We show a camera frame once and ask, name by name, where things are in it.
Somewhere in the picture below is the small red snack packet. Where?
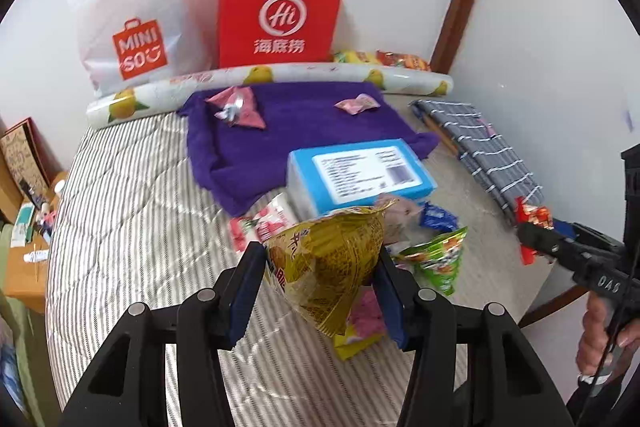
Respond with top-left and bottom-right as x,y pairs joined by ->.
515,196 -> 554,265

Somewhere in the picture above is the green snack packet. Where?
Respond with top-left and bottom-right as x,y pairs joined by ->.
392,227 -> 468,296

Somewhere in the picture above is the blue snack packet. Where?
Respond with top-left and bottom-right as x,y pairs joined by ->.
419,202 -> 459,233

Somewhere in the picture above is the pink cartoon snack stick packet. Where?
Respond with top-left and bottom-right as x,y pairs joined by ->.
374,194 -> 425,255

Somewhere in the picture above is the red white lychee jelly packet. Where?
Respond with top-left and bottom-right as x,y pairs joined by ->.
229,193 -> 297,255

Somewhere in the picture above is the yellow snack packet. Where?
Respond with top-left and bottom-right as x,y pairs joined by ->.
265,199 -> 396,337

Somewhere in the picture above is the pink silver snack packet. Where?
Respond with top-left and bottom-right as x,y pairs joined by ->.
205,87 -> 266,130

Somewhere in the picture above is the pink patterned snack packet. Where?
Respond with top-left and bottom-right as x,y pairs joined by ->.
333,286 -> 386,361

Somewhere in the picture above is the right hand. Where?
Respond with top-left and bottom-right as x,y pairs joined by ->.
576,291 -> 640,378

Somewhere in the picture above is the grey checked folded cloth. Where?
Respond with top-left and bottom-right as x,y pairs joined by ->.
411,98 -> 544,225

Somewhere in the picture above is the striped quilted bed cover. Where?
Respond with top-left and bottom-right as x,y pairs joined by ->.
46,113 -> 550,426

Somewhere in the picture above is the wooden side table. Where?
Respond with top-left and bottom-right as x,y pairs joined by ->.
0,146 -> 68,316

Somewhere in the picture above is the purple towel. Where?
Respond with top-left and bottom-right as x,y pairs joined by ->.
178,81 -> 439,217

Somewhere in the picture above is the blue tissue pack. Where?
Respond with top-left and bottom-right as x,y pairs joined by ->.
285,139 -> 437,220

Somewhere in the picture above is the small pink candy packet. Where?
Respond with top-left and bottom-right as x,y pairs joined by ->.
334,93 -> 380,116

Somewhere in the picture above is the orange chips bag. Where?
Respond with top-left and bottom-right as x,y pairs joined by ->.
376,50 -> 431,72

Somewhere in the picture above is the lemon print rolled mat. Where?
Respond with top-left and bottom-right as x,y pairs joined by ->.
86,62 -> 454,130

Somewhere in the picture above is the yellow chips bag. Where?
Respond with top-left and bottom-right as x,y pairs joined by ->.
333,50 -> 381,65

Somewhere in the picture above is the white Miniso plastic bag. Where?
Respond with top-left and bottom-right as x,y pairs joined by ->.
66,0 -> 212,98

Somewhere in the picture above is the red Haidilao paper bag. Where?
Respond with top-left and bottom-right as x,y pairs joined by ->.
218,0 -> 341,67

